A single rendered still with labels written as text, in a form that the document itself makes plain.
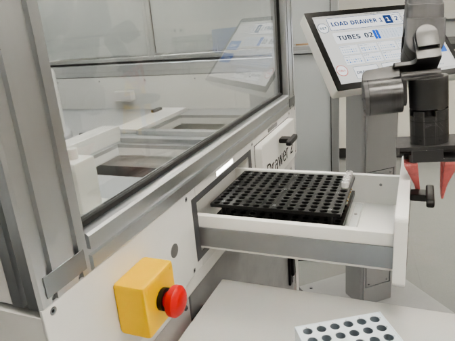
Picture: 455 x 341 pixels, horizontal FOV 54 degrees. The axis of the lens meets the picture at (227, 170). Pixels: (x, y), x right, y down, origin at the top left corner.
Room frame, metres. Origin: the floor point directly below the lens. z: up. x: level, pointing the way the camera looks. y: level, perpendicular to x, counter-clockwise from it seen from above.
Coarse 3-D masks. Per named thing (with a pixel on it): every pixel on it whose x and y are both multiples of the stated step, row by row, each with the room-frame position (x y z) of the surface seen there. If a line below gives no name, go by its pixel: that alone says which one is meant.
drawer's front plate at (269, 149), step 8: (288, 120) 1.19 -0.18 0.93; (280, 128) 1.11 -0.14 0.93; (288, 128) 1.17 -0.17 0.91; (272, 136) 1.04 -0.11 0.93; (280, 136) 1.10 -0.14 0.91; (264, 144) 0.98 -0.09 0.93; (272, 144) 1.03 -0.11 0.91; (280, 144) 1.09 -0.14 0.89; (256, 152) 0.96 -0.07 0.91; (264, 152) 0.97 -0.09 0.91; (272, 152) 1.03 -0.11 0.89; (280, 152) 1.09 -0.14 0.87; (288, 152) 1.16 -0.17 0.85; (256, 160) 0.96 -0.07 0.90; (264, 160) 0.97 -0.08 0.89; (272, 160) 1.02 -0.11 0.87; (280, 160) 1.09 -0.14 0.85; (288, 160) 1.16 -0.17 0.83; (280, 168) 1.08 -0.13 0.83
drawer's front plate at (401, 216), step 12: (408, 180) 0.68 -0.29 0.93; (408, 192) 0.63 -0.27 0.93; (396, 204) 0.60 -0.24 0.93; (408, 204) 0.59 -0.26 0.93; (396, 216) 0.56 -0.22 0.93; (408, 216) 0.57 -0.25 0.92; (396, 228) 0.55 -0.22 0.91; (396, 240) 0.55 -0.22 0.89; (396, 252) 0.55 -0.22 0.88; (396, 264) 0.55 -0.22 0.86; (396, 276) 0.55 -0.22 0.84
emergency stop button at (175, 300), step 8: (176, 288) 0.48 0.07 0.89; (184, 288) 0.49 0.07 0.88; (168, 296) 0.47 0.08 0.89; (176, 296) 0.47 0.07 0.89; (184, 296) 0.48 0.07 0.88; (168, 304) 0.46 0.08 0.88; (176, 304) 0.47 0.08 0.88; (184, 304) 0.48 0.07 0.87; (168, 312) 0.46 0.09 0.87; (176, 312) 0.46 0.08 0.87
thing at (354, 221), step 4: (356, 204) 0.78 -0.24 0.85; (360, 204) 0.78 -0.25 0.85; (356, 208) 0.77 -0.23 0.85; (360, 208) 0.76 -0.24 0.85; (356, 212) 0.75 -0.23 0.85; (360, 212) 0.75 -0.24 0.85; (352, 216) 0.74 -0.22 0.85; (356, 216) 0.73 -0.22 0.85; (360, 216) 0.75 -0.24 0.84; (352, 220) 0.72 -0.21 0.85; (356, 220) 0.72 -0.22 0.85; (352, 224) 0.70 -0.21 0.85; (356, 224) 0.70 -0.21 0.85
